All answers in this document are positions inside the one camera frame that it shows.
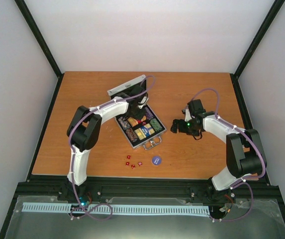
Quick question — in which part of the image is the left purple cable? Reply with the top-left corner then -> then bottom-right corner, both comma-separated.
67,75 -> 157,222

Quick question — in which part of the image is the blue playing card deck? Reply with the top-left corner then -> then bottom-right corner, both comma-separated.
134,123 -> 155,140

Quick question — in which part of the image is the brown poker chip stack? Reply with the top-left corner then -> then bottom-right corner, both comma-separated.
125,128 -> 138,143

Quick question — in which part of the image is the blue small blind button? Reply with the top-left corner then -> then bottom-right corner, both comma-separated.
152,156 -> 162,166

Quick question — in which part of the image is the black aluminium frame rail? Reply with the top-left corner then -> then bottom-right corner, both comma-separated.
14,176 -> 282,205

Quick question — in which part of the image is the purple poker chip stack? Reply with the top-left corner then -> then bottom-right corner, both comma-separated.
145,107 -> 154,120

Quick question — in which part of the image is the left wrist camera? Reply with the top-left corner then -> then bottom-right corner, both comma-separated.
137,95 -> 149,109

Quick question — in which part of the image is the purple cable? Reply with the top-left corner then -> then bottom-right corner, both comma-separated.
184,88 -> 267,223
67,75 -> 157,222

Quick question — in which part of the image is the white slotted cable duct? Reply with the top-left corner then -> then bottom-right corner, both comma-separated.
21,202 -> 210,217

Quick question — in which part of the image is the red playing card deck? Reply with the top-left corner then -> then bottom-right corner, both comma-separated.
127,116 -> 147,127

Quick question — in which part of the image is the green poker chip stack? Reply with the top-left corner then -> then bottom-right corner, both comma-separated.
150,119 -> 163,132

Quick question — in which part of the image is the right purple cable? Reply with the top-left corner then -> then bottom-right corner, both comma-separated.
184,88 -> 267,223

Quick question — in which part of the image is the blue white poker chip stack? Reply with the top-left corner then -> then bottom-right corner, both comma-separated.
118,117 -> 131,130

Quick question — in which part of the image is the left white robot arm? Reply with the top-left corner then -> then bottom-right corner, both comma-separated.
67,86 -> 149,201

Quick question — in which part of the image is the aluminium poker case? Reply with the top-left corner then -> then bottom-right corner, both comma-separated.
107,75 -> 167,150

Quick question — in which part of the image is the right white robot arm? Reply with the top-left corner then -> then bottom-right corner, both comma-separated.
170,100 -> 267,191

